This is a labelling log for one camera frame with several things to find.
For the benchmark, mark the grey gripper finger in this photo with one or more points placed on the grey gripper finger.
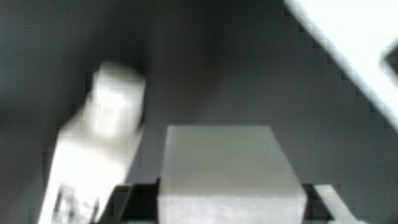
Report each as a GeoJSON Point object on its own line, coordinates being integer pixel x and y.
{"type": "Point", "coordinates": [228, 183]}

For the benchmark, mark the white square tabletop part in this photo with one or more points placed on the white square tabletop part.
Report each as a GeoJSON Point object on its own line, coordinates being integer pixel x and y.
{"type": "Point", "coordinates": [354, 27]}

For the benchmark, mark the white furniture leg with tag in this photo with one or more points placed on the white furniture leg with tag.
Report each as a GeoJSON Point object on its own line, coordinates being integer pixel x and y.
{"type": "Point", "coordinates": [96, 148]}

